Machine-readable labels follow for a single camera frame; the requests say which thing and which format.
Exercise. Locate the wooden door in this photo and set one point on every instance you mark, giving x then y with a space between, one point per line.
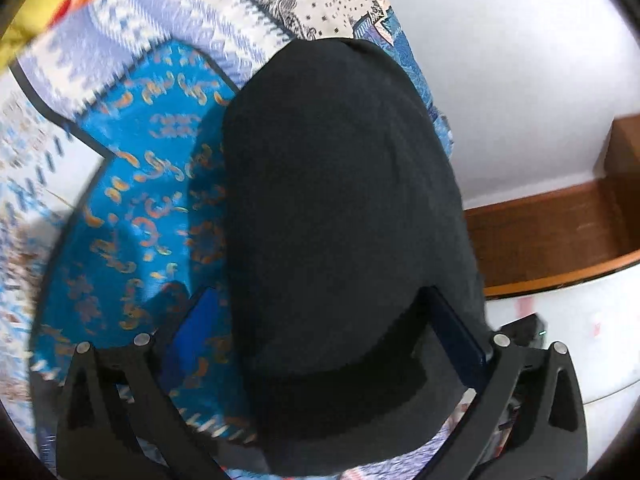
624 147

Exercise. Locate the black zippered garment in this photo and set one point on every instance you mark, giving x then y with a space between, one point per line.
340 210

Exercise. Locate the patchwork printed blanket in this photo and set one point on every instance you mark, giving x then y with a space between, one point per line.
140 170

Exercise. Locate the yellow cloth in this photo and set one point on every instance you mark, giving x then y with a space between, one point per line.
30 15

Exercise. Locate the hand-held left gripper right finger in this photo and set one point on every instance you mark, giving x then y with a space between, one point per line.
462 332

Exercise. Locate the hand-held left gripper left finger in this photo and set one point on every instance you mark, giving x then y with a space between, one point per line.
192 325

